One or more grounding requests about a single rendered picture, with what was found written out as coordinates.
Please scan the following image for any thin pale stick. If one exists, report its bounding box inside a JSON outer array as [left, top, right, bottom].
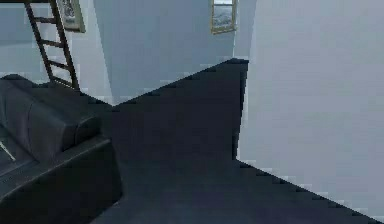
[[0, 141, 17, 162]]

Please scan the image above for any framed picture with pale frame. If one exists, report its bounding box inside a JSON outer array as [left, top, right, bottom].
[[55, 0, 87, 34]]

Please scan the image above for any dark brown ladder shelf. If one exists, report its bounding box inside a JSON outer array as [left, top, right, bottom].
[[23, 0, 81, 91]]

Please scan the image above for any black leather sofa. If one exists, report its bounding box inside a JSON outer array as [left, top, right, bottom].
[[0, 73, 124, 224]]

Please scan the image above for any framed landscape picture, wooden frame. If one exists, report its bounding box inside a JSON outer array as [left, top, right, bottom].
[[209, 0, 239, 35]]

